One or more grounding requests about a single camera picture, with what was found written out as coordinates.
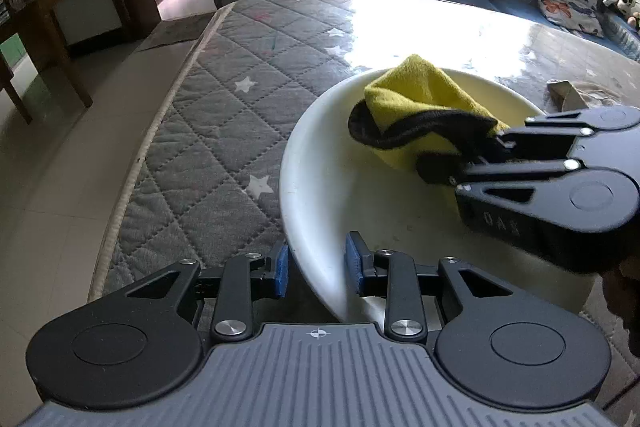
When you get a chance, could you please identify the plush toys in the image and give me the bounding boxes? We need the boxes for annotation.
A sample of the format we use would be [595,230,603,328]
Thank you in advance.
[602,0,640,32]

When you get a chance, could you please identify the dark wooden desk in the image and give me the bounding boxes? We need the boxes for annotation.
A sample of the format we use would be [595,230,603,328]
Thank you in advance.
[1,0,130,108]

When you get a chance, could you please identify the yellow and black cleaning cloth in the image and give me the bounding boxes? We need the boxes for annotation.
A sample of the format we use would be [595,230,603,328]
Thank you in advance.
[348,54,510,185]

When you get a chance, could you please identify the large white bowl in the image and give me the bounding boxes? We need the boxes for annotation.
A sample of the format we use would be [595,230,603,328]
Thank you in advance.
[279,70,594,323]

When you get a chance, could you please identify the grey towel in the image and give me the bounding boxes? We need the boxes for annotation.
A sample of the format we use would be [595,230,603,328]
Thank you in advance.
[547,79,624,112]

